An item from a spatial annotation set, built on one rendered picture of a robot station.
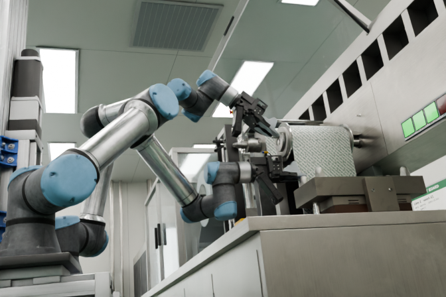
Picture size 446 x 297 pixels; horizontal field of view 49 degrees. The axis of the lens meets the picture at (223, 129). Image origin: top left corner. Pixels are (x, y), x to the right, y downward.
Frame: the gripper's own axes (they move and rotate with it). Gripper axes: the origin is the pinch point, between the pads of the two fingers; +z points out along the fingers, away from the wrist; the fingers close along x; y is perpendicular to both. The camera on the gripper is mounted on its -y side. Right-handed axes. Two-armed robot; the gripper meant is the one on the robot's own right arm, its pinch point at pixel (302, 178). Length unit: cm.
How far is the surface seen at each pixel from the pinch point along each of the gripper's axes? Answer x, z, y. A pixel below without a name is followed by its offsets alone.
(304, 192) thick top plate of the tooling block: -12.2, -6.4, -8.8
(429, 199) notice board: 249, 262, 54
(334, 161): -0.2, 13.5, 6.0
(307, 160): -0.2, 2.9, 6.5
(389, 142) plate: -11.7, 30.1, 9.1
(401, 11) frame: -34, 31, 49
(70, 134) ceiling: 372, -83, 171
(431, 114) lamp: -36.0, 29.4, 8.8
